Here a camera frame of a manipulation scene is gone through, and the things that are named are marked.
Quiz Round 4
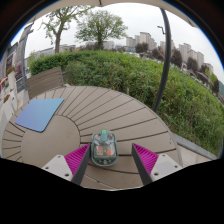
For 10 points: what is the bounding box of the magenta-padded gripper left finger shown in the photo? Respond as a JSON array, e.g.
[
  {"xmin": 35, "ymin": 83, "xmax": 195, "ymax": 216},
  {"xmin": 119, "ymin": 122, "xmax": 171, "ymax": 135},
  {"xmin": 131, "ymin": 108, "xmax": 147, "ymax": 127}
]
[{"xmin": 40, "ymin": 143, "xmax": 92, "ymax": 186}]

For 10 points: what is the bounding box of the brown slatted wooden chair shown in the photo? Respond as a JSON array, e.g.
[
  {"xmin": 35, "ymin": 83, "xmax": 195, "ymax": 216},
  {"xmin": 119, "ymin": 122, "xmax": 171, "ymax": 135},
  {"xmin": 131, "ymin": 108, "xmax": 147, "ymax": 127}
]
[{"xmin": 25, "ymin": 65, "xmax": 66, "ymax": 100}]

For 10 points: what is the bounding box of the transparent teal computer mouse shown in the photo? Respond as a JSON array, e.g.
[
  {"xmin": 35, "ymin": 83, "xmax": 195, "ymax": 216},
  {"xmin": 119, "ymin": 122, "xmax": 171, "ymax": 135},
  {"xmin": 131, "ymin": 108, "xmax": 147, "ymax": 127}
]
[{"xmin": 90, "ymin": 129, "xmax": 119, "ymax": 167}]

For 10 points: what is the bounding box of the tall grey sign pillar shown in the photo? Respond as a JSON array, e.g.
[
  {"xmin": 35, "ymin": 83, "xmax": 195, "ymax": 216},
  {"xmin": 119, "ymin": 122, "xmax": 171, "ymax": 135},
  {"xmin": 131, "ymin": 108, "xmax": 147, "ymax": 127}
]
[{"xmin": 14, "ymin": 23, "xmax": 34, "ymax": 93}]

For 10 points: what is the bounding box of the dark curved parasol pole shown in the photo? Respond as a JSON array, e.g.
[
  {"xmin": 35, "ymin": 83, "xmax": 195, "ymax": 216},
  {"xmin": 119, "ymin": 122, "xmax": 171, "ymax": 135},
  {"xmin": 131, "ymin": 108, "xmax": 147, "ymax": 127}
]
[{"xmin": 152, "ymin": 7, "xmax": 172, "ymax": 114}]

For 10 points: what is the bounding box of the group of apartment buildings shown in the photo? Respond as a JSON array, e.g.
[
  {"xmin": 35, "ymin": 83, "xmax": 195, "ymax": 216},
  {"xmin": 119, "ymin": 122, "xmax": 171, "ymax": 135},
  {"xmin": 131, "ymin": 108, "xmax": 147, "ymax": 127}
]
[{"xmin": 125, "ymin": 31, "xmax": 214, "ymax": 74}]

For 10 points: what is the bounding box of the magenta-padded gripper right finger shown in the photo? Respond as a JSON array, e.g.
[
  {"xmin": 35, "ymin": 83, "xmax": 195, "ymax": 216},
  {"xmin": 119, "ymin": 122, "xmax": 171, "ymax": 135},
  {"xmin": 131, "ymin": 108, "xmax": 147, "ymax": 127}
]
[{"xmin": 131, "ymin": 142, "xmax": 184, "ymax": 186}]

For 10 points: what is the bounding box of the green trimmed hedge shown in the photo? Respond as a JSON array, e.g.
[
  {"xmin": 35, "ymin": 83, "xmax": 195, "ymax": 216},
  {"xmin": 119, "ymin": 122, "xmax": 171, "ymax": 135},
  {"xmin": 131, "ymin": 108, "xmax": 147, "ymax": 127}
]
[{"xmin": 29, "ymin": 49, "xmax": 224, "ymax": 156}]

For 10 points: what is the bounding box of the white flower planter box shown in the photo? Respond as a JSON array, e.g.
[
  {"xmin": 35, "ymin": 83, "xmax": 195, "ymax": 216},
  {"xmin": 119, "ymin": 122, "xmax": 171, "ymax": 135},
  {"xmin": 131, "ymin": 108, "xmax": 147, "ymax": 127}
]
[{"xmin": 0, "ymin": 90, "xmax": 16, "ymax": 119}]

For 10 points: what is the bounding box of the leaning thin-trunk tree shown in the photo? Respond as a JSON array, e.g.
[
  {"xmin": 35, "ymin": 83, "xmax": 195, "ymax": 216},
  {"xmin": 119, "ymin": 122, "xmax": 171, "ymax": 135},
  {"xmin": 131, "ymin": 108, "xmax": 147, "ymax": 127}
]
[{"xmin": 39, "ymin": 4, "xmax": 93, "ymax": 54}]

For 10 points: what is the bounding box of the blue rectangular mouse pad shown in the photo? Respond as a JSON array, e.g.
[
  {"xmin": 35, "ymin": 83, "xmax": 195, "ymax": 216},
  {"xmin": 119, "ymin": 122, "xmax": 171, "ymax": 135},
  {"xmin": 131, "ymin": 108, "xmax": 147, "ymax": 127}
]
[{"xmin": 14, "ymin": 97, "xmax": 65, "ymax": 133}]

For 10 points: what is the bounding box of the round-crowned green tree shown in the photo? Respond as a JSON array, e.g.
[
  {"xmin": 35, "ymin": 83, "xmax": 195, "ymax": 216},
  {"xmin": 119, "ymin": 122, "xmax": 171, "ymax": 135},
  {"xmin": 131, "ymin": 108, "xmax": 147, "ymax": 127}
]
[{"xmin": 74, "ymin": 9, "xmax": 129, "ymax": 51}]

